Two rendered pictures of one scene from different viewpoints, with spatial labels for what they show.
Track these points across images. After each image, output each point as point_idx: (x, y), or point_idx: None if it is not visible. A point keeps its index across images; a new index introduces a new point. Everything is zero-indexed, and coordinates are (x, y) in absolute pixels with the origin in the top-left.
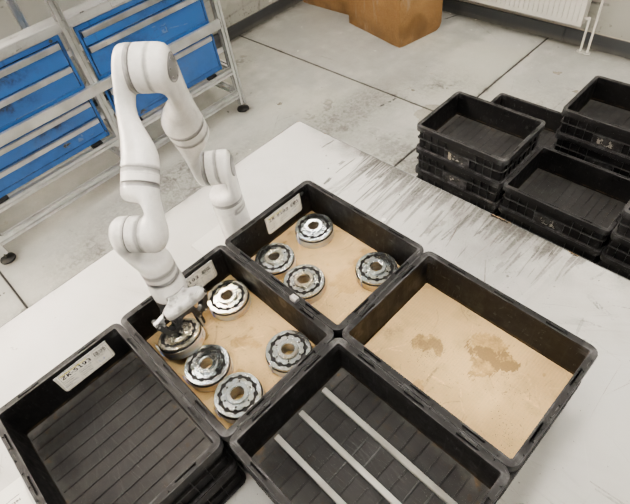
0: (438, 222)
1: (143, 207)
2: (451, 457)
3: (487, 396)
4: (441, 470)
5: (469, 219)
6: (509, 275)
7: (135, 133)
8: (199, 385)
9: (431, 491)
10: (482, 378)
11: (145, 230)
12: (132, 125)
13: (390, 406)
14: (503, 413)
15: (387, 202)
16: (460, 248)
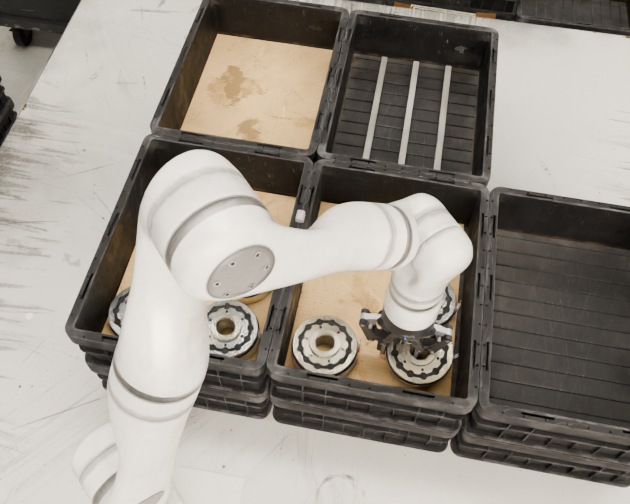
0: (12, 246)
1: (413, 200)
2: (347, 81)
3: (276, 76)
4: (362, 83)
5: None
6: (82, 149)
7: (338, 212)
8: (451, 287)
9: (383, 83)
10: (260, 84)
11: (432, 197)
12: (329, 218)
13: (335, 133)
14: (285, 63)
15: None
16: (55, 206)
